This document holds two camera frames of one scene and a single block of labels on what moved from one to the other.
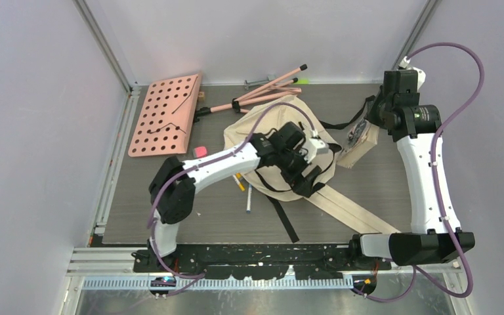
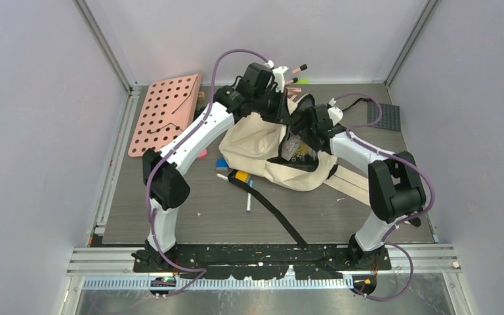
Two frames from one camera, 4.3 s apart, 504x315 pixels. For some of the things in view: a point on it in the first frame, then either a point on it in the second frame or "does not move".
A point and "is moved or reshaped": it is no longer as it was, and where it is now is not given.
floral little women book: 361,138 is moved or reshaped
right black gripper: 372,117 → 303,133
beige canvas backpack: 330,198 is moved or reshaped
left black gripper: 302,185 → 281,114
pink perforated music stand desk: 165,125 does not move
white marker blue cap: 249,200 does not move
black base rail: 262,261 does not move
